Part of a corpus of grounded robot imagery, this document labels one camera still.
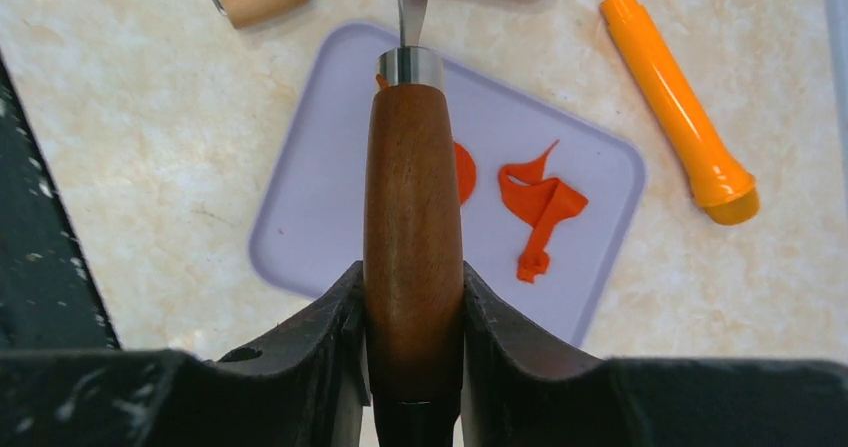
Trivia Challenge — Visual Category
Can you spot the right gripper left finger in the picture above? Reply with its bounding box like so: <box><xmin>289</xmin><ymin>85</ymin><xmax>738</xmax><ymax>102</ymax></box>
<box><xmin>1</xmin><ymin>262</ymin><xmax>369</xmax><ymax>446</ymax></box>

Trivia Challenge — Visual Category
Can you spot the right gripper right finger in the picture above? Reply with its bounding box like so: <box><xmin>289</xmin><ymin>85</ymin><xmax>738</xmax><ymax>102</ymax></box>
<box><xmin>461</xmin><ymin>269</ymin><xmax>847</xmax><ymax>446</ymax></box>

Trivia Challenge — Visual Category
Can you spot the metal scraper wooden handle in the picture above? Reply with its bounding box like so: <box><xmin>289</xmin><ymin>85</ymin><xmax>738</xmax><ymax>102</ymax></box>
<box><xmin>363</xmin><ymin>0</ymin><xmax>464</xmax><ymax>446</ymax></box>

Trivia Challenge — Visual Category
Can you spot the orange-red dough lump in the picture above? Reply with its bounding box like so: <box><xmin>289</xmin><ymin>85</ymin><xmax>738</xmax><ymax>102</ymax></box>
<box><xmin>497</xmin><ymin>141</ymin><xmax>589</xmax><ymax>284</ymax></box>

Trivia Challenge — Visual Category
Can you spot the orange round dough wrapper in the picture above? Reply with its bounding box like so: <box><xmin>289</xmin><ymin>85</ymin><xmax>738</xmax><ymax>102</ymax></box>
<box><xmin>453</xmin><ymin>141</ymin><xmax>477</xmax><ymax>205</ymax></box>

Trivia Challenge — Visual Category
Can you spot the lavender plastic cutting board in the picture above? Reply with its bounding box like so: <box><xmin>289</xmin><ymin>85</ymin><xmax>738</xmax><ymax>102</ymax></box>
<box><xmin>248</xmin><ymin>21</ymin><xmax>648</xmax><ymax>447</ymax></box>

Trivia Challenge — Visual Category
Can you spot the orange plastic rolling pin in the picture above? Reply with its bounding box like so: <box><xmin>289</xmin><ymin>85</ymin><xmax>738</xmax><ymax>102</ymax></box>
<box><xmin>600</xmin><ymin>0</ymin><xmax>760</xmax><ymax>226</ymax></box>

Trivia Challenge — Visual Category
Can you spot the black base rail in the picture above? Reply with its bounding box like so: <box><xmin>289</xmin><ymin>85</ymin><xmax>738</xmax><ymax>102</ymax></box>
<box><xmin>1</xmin><ymin>70</ymin><xmax>120</xmax><ymax>350</ymax></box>

